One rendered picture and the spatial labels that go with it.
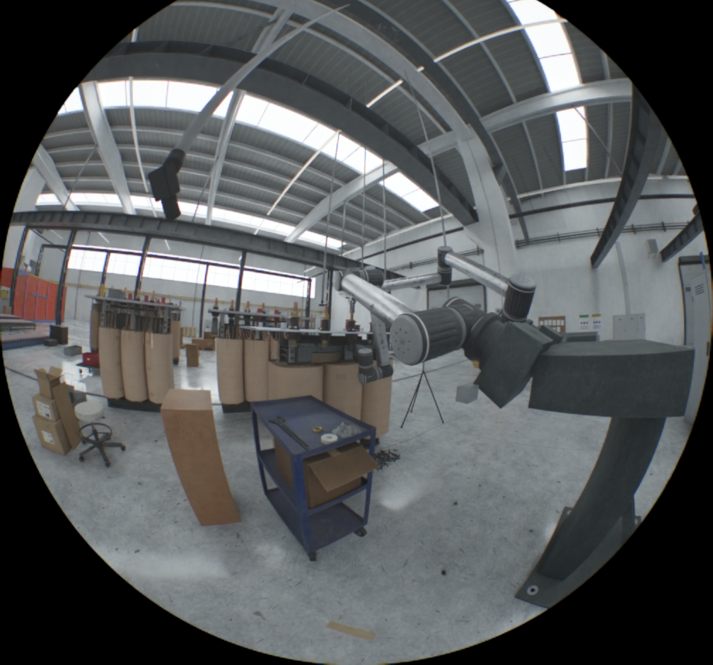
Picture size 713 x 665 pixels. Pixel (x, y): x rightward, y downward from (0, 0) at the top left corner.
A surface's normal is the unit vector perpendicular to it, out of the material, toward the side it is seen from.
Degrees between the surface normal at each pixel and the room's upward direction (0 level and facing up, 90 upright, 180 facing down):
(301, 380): 90
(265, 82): 180
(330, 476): 26
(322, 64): 174
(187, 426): 90
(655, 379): 90
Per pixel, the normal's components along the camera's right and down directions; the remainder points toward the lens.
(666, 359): -0.87, -0.08
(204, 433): 0.64, -0.05
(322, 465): 0.33, -0.91
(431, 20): 0.03, 0.98
